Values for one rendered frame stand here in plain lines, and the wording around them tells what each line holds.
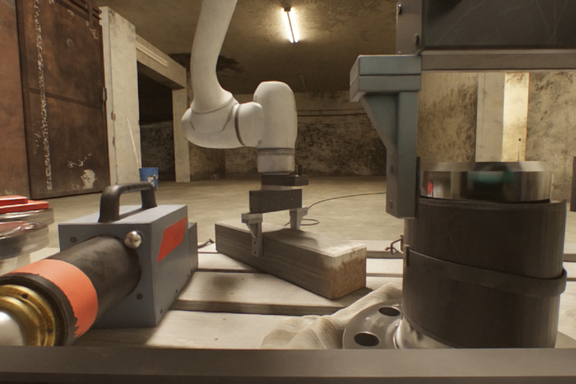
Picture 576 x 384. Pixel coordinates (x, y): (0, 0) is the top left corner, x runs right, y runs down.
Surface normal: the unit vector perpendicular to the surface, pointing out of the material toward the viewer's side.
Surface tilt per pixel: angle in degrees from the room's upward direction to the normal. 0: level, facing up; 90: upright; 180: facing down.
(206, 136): 124
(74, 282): 52
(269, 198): 90
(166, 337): 0
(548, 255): 90
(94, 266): 47
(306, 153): 90
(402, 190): 90
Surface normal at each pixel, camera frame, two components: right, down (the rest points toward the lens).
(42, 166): 0.99, 0.00
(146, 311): 0.06, 0.08
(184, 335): -0.01, -1.00
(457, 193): -0.72, 0.07
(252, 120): -0.36, 0.06
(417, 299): -0.95, 0.04
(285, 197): 0.66, 0.06
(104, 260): 0.72, -0.70
